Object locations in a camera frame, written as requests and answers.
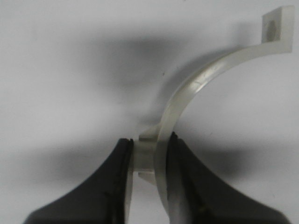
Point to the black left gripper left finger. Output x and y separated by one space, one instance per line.
103 198

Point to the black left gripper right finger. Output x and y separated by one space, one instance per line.
197 196

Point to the white half pipe clamp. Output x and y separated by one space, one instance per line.
150 152

